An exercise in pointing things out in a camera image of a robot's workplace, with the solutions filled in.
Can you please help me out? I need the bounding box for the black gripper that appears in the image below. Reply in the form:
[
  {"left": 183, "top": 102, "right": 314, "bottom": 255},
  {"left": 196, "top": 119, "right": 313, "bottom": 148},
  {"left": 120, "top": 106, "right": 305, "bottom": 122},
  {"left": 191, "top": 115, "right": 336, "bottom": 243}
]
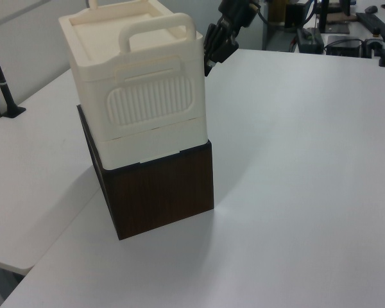
[{"left": 202, "top": 15, "right": 239, "bottom": 78}]

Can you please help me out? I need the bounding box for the cream plastic storage cabinet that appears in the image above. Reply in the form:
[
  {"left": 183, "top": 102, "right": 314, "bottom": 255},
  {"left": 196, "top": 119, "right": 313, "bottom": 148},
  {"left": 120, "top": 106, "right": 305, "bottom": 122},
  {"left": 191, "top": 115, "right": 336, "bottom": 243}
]
[{"left": 58, "top": 0, "right": 209, "bottom": 171}]

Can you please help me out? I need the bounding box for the black computer tower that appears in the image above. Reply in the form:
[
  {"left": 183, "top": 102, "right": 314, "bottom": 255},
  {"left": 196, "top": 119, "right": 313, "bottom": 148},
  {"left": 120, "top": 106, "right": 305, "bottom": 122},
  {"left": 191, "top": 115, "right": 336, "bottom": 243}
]
[{"left": 285, "top": 2, "right": 305, "bottom": 33}]

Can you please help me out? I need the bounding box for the black monitor stand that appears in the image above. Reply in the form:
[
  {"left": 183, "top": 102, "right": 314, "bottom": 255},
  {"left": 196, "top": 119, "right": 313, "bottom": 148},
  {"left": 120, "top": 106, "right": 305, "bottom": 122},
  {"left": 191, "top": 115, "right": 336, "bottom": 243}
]
[{"left": 312, "top": 0, "right": 351, "bottom": 35}]

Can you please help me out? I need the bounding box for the black electronics box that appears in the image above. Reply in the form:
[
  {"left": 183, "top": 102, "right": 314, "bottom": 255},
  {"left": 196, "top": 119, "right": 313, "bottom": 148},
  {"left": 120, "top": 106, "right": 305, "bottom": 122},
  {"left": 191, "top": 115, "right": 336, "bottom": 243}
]
[{"left": 326, "top": 35, "right": 364, "bottom": 58}]

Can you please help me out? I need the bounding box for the dark brown wooden box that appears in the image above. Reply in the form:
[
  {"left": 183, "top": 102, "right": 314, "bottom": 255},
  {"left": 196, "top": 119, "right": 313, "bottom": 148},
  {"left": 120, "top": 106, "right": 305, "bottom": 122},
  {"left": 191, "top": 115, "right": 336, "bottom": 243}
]
[{"left": 76, "top": 104, "right": 215, "bottom": 241}]

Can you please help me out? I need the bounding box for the black keyboard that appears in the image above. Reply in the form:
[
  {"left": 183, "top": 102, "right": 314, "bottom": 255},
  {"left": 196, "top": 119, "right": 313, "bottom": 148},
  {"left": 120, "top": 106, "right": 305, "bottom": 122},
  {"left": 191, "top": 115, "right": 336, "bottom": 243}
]
[{"left": 355, "top": 12, "right": 385, "bottom": 38}]

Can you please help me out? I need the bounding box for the black camera pole with clamp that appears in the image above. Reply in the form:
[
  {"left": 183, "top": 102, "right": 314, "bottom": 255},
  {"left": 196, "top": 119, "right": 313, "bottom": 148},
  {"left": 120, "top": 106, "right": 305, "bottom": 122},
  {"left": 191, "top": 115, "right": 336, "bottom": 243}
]
[{"left": 0, "top": 28, "right": 27, "bottom": 119}]

